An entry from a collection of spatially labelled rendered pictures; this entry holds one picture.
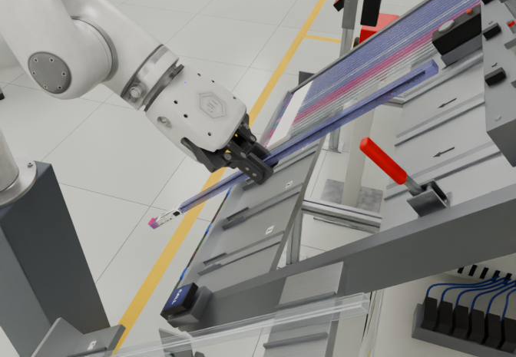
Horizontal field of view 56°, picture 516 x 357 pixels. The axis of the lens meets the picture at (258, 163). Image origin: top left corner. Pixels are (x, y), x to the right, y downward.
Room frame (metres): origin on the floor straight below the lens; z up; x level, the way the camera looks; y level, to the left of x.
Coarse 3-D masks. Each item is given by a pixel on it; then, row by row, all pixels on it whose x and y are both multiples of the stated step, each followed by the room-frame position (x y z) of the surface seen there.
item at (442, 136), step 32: (416, 64) 0.73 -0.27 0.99; (480, 64) 0.59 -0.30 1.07; (416, 96) 0.62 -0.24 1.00; (448, 96) 0.56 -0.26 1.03; (480, 96) 0.51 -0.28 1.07; (416, 128) 0.53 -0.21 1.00; (448, 128) 0.48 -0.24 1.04; (480, 128) 0.44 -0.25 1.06; (416, 160) 0.46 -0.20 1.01; (448, 160) 0.42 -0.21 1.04; (480, 160) 0.39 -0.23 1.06; (448, 192) 0.37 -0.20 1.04; (480, 192) 0.34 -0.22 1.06; (384, 224) 0.37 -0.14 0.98
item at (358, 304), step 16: (320, 304) 0.24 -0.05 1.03; (336, 304) 0.23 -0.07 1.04; (352, 304) 0.22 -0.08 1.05; (368, 304) 0.22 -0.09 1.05; (256, 320) 0.25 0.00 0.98; (272, 320) 0.24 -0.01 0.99; (288, 320) 0.24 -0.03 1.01; (304, 320) 0.23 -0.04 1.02; (320, 320) 0.23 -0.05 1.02; (176, 336) 0.28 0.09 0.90; (192, 336) 0.27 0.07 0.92; (208, 336) 0.26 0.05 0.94; (224, 336) 0.25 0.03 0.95; (240, 336) 0.25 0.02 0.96; (112, 352) 0.30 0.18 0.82; (128, 352) 0.29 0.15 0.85; (144, 352) 0.28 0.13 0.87; (160, 352) 0.27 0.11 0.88
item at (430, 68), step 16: (432, 64) 0.42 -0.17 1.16; (400, 80) 0.43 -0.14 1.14; (416, 80) 0.42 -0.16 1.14; (368, 96) 0.44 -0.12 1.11; (384, 96) 0.43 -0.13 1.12; (352, 112) 0.44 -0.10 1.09; (320, 128) 0.45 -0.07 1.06; (336, 128) 0.44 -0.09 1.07; (288, 144) 0.46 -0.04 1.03; (304, 144) 0.45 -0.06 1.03; (272, 160) 0.47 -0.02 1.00; (240, 176) 0.48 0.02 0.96; (208, 192) 0.49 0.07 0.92
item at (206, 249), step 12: (288, 96) 1.04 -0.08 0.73; (276, 108) 0.98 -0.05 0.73; (264, 132) 0.88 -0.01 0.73; (240, 192) 0.70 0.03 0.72; (228, 204) 0.65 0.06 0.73; (228, 216) 0.63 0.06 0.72; (216, 228) 0.59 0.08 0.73; (204, 240) 0.56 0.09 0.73; (216, 240) 0.57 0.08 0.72; (204, 252) 0.54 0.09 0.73; (192, 264) 0.51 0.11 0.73; (204, 264) 0.52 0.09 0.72; (192, 276) 0.49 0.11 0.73
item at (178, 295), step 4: (180, 288) 0.42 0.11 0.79; (184, 288) 0.41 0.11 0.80; (188, 288) 0.41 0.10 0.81; (176, 292) 0.42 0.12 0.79; (180, 292) 0.41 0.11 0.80; (184, 292) 0.40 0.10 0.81; (172, 296) 0.41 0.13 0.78; (176, 296) 0.41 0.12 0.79; (180, 296) 0.40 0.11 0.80; (168, 300) 0.41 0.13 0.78; (172, 300) 0.40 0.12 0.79; (176, 300) 0.40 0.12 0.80; (180, 300) 0.39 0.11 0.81; (168, 304) 0.40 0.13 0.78; (172, 304) 0.39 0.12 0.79; (176, 304) 0.39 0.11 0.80; (164, 308) 0.39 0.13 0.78
